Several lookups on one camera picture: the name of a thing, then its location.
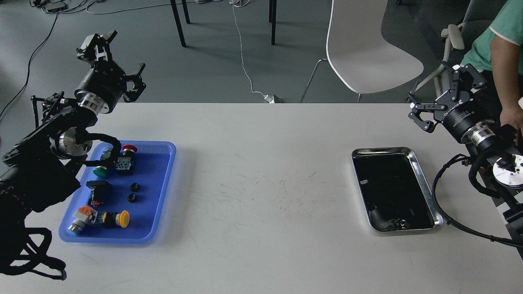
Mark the grey office chair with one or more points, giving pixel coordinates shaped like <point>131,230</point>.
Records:
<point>458,39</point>

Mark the black selector switch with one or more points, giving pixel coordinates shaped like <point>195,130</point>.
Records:
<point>98,190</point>

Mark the silver metal tray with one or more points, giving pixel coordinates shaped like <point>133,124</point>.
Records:
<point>395,193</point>

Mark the white power adapter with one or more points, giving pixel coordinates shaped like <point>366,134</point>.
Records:
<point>272,98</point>

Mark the orange grey contact block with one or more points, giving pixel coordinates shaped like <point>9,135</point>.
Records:
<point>84,216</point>

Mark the black table leg right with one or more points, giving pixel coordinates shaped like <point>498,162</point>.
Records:
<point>272,15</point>

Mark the blue plastic tray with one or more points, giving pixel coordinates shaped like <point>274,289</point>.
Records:
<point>153,167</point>

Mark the red push button switch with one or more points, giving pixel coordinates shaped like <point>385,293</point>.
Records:
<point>125,164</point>

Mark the white plastic chair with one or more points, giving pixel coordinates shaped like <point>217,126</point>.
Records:
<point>358,53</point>

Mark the yellow push button switch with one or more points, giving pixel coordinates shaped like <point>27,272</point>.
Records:
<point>115,219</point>

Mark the person's hand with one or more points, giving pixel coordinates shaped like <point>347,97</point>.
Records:
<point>513,115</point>

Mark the person in green shirt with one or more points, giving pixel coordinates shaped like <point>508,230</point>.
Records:
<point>497,53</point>

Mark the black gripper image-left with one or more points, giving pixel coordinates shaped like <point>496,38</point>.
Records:
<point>106,80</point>

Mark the black table leg left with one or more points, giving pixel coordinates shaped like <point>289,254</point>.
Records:
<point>175,12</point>

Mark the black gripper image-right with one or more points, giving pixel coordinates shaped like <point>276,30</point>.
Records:
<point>459,114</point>

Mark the black table leg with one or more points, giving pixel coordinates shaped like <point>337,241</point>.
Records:
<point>272,15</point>
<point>175,12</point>

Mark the green push button switch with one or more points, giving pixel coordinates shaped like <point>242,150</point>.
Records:
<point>102,171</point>

